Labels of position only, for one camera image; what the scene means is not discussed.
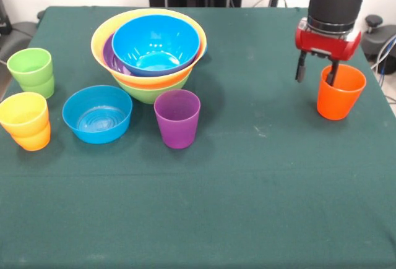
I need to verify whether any yellow bowl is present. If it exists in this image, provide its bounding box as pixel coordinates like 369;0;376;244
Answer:
90;8;207;90

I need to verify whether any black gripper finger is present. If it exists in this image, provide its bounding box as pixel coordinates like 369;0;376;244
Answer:
325;60;340;87
295;51;309;83

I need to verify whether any blue cable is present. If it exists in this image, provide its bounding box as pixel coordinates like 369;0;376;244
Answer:
370;32;396;77

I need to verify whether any green cup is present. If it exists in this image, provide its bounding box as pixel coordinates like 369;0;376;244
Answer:
21;75;56;100
6;48;54;89

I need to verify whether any red-orange cup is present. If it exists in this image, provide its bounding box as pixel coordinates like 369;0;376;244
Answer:
316;64;368;121

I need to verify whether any green bowl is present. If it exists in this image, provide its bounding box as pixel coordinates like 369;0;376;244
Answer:
117;75;190;105

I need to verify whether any small blue bowl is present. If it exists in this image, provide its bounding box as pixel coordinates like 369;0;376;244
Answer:
62;85;134;145

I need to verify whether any purple cup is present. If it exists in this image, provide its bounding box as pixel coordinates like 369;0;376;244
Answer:
153;88;202;149

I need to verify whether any large blue bowl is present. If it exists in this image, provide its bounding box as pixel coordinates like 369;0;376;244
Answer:
111;14;200;77

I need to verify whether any yellow cup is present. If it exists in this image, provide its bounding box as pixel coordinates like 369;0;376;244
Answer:
0;92;50;139

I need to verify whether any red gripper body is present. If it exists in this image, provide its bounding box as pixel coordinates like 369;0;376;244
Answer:
294;17;363;62

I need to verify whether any dark green table cloth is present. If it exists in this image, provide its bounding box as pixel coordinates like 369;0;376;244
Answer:
0;5;396;269

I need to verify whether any dark equipment box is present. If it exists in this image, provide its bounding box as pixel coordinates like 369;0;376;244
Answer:
0;0;13;36

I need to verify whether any purple bowl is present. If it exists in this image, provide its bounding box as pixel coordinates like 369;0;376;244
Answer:
102;32;199;77

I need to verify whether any orange cup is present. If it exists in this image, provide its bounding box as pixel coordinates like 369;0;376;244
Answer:
11;123;51;152

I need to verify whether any black stand with knob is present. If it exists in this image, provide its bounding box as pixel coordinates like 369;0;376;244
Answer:
360;14;396;75

